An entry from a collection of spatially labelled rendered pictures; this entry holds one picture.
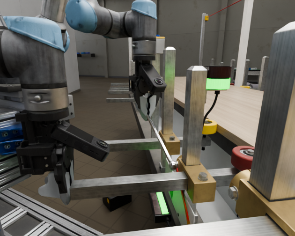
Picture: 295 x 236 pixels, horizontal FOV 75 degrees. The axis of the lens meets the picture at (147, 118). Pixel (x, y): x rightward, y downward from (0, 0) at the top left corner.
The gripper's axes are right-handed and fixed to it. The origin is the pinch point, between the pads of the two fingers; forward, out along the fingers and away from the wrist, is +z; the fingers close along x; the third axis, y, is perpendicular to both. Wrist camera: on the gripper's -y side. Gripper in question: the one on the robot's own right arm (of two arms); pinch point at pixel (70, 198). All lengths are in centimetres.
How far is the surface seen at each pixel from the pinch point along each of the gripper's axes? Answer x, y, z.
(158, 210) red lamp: -7.6, -21.4, 12.1
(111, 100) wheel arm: -124, -5, 2
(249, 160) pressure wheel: 3.1, -39.3, -8.4
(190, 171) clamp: 0.2, -27.1, -4.8
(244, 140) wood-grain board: -8.5, -45.8, -8.1
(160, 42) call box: -52, -30, -38
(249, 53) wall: -994, -724, -88
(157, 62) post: -53, -29, -29
